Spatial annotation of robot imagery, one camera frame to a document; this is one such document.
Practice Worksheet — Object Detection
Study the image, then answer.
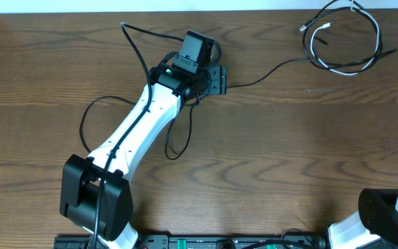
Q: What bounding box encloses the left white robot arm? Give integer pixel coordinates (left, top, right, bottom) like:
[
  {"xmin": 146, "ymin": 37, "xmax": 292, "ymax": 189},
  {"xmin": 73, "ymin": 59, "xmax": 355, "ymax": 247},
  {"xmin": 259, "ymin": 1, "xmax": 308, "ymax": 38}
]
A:
[{"xmin": 59, "ymin": 30, "xmax": 226, "ymax": 248}]

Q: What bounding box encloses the white cable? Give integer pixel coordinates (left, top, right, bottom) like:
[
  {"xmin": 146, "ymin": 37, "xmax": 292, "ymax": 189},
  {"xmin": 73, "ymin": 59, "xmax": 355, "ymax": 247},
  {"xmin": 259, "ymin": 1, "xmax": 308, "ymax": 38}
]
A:
[{"xmin": 309, "ymin": 0, "xmax": 382, "ymax": 77}]

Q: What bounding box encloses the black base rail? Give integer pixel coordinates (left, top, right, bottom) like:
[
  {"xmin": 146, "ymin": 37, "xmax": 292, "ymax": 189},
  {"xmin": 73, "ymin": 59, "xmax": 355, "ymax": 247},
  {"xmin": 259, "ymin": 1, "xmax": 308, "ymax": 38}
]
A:
[{"xmin": 53, "ymin": 233, "xmax": 330, "ymax": 249}]

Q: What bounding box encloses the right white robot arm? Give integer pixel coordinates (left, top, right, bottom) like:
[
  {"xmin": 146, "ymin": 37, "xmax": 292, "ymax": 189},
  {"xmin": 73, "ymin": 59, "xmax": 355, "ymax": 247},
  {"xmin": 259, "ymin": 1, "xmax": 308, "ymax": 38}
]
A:
[{"xmin": 325, "ymin": 188, "xmax": 398, "ymax": 249}]

